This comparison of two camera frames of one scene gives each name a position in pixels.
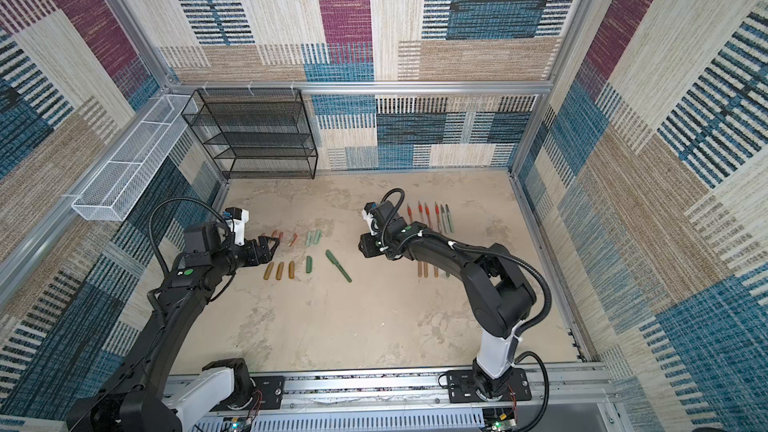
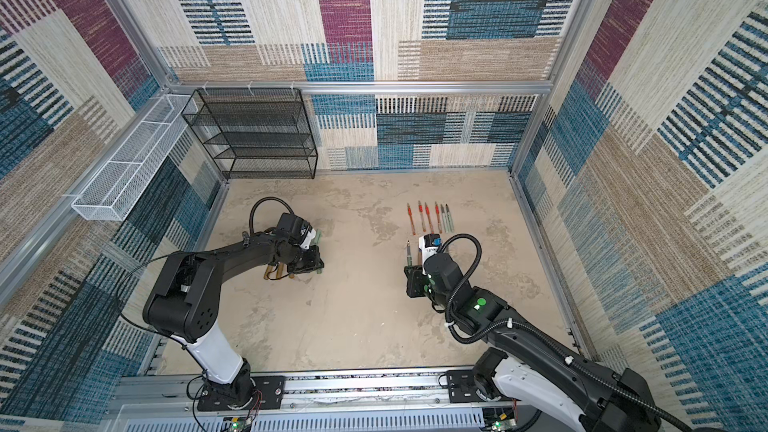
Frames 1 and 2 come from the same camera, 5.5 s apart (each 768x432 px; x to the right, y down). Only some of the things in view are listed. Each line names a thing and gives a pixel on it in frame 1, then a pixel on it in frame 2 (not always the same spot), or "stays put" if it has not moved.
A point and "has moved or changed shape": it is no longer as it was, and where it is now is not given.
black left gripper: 264,254 → 314,263
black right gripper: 368,250 → 414,278
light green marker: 450,221 stays put
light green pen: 443,217 stays put
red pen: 437,210 stays put
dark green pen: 340,267 has moved or changed shape
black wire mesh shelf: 255,133 stays put
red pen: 427,212 stays put
